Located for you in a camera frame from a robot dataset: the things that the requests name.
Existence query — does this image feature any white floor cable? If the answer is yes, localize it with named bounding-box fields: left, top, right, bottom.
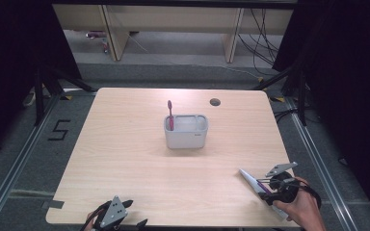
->
left=220, top=64, right=262, bottom=80

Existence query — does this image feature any pink item under desk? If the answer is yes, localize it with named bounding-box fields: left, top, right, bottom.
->
left=85, top=30, right=110, bottom=55

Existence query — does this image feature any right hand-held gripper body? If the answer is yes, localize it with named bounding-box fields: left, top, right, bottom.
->
left=264, top=161, right=303, bottom=205

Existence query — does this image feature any pink toothbrush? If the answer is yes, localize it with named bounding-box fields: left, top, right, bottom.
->
left=167, top=99, right=175, bottom=132

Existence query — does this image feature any grey tape strip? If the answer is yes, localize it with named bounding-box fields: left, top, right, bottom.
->
left=40, top=199, right=66, bottom=211

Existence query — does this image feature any light wooden desk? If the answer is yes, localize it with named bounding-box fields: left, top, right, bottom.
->
left=52, top=3, right=296, bottom=64

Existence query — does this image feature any person's right hand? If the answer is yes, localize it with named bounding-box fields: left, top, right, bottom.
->
left=272, top=176, right=328, bottom=231

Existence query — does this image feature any bundle of black cables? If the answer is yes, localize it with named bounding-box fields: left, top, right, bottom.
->
left=236, top=7, right=282, bottom=77

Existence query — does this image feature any grey toothbrush holder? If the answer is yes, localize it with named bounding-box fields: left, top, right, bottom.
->
left=163, top=114, right=210, bottom=150

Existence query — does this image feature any person's left hand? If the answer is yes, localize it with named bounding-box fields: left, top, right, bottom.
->
left=84, top=211, right=98, bottom=231

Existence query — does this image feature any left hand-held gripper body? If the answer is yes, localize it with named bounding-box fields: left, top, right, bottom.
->
left=91, top=194, right=130, bottom=231

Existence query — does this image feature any black curtain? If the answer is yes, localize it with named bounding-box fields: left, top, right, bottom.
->
left=0, top=0, right=83, bottom=162
left=272, top=0, right=370, bottom=222

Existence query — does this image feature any black metal stand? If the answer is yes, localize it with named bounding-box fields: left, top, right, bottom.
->
left=33, top=63, right=98, bottom=127
left=252, top=63, right=310, bottom=127

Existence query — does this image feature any aluminium floor rail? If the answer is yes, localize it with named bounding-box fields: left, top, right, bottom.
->
left=282, top=95, right=358, bottom=231
left=0, top=92, right=63, bottom=231

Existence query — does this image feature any black tape floor mark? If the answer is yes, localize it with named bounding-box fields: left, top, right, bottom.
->
left=47, top=118, right=72, bottom=141

